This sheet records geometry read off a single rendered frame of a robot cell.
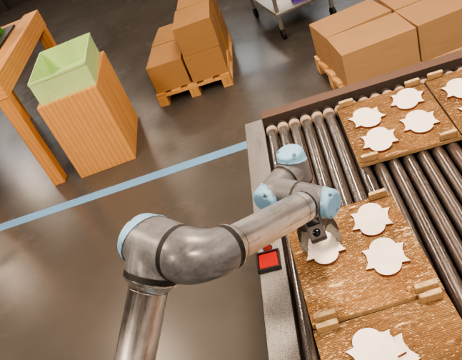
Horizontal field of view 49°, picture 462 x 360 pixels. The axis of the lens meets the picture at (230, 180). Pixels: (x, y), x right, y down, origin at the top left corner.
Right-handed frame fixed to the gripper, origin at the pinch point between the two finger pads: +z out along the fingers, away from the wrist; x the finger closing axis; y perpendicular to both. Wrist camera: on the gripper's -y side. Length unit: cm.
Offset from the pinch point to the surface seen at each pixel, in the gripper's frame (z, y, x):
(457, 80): 0, 64, -68
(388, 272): 0.6, -16.1, -14.4
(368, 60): 59, 223, -69
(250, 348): 92, 44, 50
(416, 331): 2.0, -34.9, -15.0
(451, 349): 2.3, -41.8, -20.5
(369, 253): 0.4, -7.9, -11.8
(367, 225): 0.2, 3.3, -14.5
